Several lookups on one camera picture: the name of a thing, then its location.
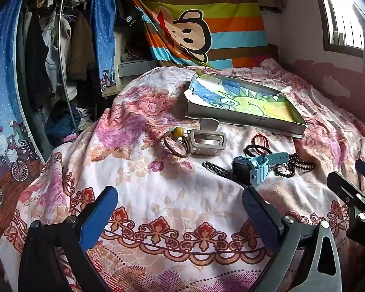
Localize cardboard box lid with drawing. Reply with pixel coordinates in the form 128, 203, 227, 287
184, 72, 308, 139

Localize window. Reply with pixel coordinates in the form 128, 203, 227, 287
312, 0, 365, 59

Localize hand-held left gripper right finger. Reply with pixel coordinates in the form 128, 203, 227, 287
242, 186, 343, 292

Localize dark beaded necklace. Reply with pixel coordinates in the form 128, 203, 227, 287
274, 154, 316, 177

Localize brown hair tie yellow bead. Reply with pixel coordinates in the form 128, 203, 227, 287
163, 127, 192, 158

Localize beige hair claw clip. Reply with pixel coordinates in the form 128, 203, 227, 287
189, 118, 227, 156

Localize blue smartwatch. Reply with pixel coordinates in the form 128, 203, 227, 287
232, 153, 290, 187

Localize red hair tie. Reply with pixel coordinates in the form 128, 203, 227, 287
251, 133, 270, 147

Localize black hair tie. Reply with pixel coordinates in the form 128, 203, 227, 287
244, 144, 273, 156

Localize large blue dotted wardrobe curtain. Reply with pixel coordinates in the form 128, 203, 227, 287
0, 0, 47, 219

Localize hanging black garment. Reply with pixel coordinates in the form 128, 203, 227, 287
23, 9, 51, 111

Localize pile of dark clothes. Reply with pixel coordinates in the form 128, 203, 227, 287
45, 99, 93, 142

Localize striped monkey blanket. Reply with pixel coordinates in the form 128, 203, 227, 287
122, 0, 269, 69

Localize hanging white garment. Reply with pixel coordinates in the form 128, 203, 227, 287
43, 10, 73, 96

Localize narrow blue dotted wardrobe curtain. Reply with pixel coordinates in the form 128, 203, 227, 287
91, 0, 117, 94

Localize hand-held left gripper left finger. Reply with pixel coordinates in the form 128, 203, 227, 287
18, 186, 119, 292

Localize black garment with white print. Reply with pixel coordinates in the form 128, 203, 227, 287
115, 0, 145, 28

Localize floral pink blanket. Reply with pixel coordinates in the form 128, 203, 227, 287
0, 58, 365, 292

